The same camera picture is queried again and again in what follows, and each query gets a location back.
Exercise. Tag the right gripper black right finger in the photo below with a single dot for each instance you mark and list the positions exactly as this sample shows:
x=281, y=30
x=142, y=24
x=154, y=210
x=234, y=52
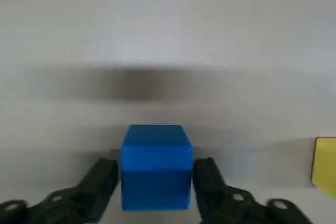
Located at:
x=218, y=197

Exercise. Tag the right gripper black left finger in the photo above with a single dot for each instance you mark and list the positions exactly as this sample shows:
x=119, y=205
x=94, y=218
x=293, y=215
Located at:
x=86, y=190

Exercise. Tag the blue block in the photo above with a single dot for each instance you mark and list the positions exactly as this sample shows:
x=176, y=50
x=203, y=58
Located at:
x=156, y=166

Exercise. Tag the yellow block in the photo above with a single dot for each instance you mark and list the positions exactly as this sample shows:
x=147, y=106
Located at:
x=325, y=166

